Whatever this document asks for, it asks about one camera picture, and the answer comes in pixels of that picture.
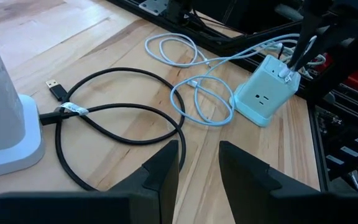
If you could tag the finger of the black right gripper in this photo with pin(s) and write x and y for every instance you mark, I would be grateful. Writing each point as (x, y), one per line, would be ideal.
(337, 39)
(306, 34)

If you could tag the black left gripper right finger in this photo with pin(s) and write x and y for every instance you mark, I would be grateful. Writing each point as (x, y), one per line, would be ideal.
(291, 208)

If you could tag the mint cube power strip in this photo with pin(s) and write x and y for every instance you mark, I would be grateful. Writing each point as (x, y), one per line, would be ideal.
(259, 93)

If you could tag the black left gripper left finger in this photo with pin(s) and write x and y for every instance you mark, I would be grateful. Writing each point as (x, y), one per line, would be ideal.
(89, 208)

